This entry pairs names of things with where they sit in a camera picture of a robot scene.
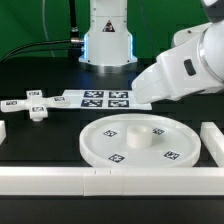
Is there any white marker sheet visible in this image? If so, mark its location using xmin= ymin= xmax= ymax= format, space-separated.
xmin=63 ymin=90 xmax=152 ymax=110

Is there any white round table top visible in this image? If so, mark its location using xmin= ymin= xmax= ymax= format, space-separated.
xmin=79 ymin=113 xmax=201 ymax=168

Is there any white fence bar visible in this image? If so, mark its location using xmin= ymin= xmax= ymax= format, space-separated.
xmin=0 ymin=120 xmax=6 ymax=145
xmin=200 ymin=122 xmax=224 ymax=168
xmin=0 ymin=167 xmax=224 ymax=196

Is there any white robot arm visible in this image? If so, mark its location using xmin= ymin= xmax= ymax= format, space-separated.
xmin=79 ymin=0 xmax=224 ymax=104

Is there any white right fence bar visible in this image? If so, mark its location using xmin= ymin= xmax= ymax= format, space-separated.
xmin=200 ymin=122 xmax=224 ymax=168

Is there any white cross-shaped table base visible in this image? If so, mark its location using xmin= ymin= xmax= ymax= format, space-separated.
xmin=0 ymin=90 xmax=70 ymax=122

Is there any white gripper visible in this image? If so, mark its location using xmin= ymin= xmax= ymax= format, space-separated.
xmin=132 ymin=34 xmax=220 ymax=104

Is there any white front fence bar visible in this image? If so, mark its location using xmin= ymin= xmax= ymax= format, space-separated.
xmin=0 ymin=167 xmax=224 ymax=196

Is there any black cable with connector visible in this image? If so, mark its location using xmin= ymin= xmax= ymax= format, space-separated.
xmin=0 ymin=0 xmax=86 ymax=63

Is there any white left fence bar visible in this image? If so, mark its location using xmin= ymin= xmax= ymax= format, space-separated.
xmin=0 ymin=120 xmax=6 ymax=145

